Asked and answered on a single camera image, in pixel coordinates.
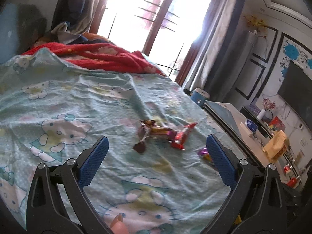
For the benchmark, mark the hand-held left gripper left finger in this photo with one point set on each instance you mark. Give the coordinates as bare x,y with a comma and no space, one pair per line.
93,160

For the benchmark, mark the brown gold candy wrapper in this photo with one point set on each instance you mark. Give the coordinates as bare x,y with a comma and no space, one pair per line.
168,134

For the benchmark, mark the red snack wrapper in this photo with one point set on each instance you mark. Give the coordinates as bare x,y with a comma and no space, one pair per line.
181,137

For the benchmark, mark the white standing air conditioner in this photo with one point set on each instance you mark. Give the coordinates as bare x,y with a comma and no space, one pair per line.
251,48

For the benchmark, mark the blue round stool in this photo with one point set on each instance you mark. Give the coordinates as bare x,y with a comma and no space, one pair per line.
199,96

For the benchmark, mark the low coffee table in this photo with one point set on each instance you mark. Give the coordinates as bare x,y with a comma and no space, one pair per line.
234,119

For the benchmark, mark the dark blue and beige curtain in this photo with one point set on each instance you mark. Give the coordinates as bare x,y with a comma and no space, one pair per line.
73,4

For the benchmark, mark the person's left hand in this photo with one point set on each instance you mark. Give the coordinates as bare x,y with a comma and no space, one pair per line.
119,226

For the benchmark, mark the red and white cup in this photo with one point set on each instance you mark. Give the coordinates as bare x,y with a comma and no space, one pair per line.
288,169

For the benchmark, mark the red box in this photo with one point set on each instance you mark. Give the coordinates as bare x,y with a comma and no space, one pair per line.
277,124

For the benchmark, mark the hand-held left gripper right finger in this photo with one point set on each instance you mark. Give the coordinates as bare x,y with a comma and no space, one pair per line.
221,160

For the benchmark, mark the white vase with pink flowers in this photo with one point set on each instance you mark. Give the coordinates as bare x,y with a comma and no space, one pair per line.
262,113

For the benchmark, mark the small blue box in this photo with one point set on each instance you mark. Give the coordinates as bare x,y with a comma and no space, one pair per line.
251,126

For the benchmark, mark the yellow paper bag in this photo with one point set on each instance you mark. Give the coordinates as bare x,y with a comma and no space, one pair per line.
275,146

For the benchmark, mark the yellow artificial flowers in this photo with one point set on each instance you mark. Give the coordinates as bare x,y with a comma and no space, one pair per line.
256,23

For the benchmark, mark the black television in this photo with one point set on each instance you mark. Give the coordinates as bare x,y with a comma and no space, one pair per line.
297,95

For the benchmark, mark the grey patterned curtain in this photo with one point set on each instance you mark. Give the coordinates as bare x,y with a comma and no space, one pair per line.
226,53

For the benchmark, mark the dark television cabinet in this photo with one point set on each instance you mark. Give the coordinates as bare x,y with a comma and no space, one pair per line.
246,111

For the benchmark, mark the brown snack wrapper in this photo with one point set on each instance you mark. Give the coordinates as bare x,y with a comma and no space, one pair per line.
139,148

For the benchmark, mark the shiny purple candy wrapper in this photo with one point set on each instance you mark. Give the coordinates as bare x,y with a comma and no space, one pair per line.
204,152

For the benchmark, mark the light blue cartoon printed blanket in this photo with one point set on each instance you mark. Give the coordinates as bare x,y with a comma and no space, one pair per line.
85,97

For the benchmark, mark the small red container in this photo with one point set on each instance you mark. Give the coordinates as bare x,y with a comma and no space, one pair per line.
292,182

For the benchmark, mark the wooden framed window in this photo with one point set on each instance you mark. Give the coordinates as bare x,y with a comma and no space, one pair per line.
185,29

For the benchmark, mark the red floral blanket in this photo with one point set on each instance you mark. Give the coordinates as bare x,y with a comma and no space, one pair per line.
117,58

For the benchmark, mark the blue printed pillow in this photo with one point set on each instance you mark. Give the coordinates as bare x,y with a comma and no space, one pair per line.
12,29

